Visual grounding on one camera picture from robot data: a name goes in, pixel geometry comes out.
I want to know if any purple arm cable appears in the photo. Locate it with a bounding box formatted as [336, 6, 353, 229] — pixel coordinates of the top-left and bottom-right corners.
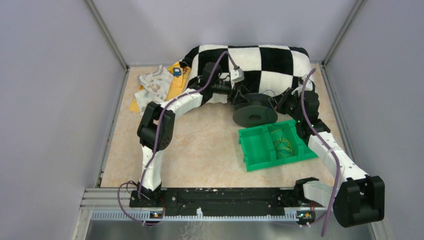
[299, 68, 342, 238]
[117, 50, 239, 227]

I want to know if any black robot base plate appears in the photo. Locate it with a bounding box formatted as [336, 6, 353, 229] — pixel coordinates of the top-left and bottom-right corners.
[129, 187, 311, 217]

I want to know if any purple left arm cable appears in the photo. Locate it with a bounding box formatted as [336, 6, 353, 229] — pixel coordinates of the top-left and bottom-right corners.
[117, 50, 239, 227]

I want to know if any dark grey filament spool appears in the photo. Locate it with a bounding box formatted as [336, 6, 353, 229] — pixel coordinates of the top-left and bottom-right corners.
[232, 93, 278, 128]

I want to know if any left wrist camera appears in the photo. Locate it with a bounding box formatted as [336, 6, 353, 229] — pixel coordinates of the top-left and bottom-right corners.
[229, 67, 245, 83]

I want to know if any white patterned cloth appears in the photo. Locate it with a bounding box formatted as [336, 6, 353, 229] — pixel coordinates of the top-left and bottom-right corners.
[134, 65, 173, 115]

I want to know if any grey slotted cable duct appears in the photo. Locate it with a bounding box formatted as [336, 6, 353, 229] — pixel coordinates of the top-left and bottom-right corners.
[91, 208, 313, 222]

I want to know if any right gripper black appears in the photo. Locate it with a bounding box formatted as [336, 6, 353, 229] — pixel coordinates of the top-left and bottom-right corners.
[268, 87, 304, 123]

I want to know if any green three-compartment bin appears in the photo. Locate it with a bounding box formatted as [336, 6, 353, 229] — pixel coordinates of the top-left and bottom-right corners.
[238, 120, 317, 172]

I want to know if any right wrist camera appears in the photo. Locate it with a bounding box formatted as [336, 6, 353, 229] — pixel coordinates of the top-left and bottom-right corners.
[295, 75, 316, 96]

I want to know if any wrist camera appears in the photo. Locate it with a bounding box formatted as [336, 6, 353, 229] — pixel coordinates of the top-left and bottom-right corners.
[229, 67, 245, 83]
[295, 75, 316, 96]

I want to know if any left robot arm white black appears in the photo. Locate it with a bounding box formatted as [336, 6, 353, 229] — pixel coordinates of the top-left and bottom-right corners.
[137, 62, 245, 207]

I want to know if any yellow wire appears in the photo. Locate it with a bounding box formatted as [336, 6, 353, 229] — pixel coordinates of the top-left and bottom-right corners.
[270, 129, 294, 157]

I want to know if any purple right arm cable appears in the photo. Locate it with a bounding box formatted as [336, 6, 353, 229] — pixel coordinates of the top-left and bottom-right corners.
[299, 68, 342, 238]

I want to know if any black white checkered blanket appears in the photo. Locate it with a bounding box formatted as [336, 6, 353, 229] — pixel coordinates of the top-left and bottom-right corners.
[179, 44, 312, 96]

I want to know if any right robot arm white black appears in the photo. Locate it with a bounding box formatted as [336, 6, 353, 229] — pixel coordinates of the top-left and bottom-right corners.
[274, 87, 385, 228]

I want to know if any yellow cloth with truck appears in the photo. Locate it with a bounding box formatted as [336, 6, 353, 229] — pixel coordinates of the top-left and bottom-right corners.
[129, 62, 191, 114]

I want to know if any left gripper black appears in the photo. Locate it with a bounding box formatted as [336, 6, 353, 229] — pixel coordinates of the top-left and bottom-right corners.
[211, 80, 250, 106]

